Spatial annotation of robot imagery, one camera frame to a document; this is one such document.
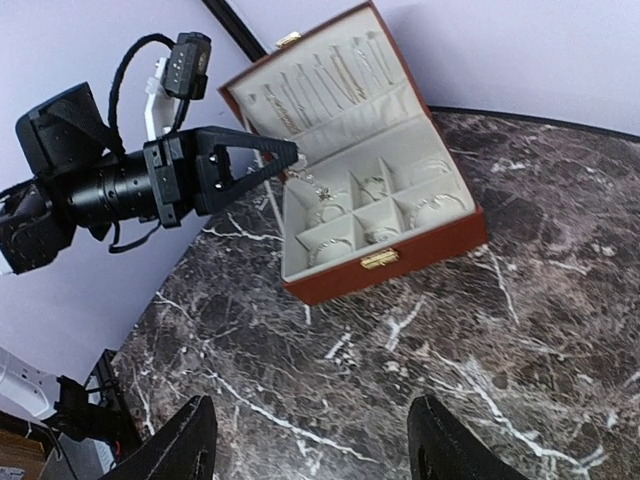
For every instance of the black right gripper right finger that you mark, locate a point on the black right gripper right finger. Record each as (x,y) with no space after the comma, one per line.
(441,447)

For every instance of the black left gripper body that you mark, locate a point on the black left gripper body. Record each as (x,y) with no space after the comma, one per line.
(187,171)

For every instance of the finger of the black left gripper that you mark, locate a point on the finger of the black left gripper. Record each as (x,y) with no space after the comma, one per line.
(272,157)

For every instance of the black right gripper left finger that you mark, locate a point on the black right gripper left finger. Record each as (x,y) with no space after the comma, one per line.
(184,448)

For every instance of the red jewelry box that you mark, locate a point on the red jewelry box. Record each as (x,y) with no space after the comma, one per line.
(376,193)

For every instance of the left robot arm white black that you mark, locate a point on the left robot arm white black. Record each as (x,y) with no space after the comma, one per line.
(83,178)

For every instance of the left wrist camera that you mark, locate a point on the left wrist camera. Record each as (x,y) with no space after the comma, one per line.
(185,76)

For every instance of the left black frame post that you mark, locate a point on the left black frame post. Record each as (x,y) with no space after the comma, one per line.
(236,29)

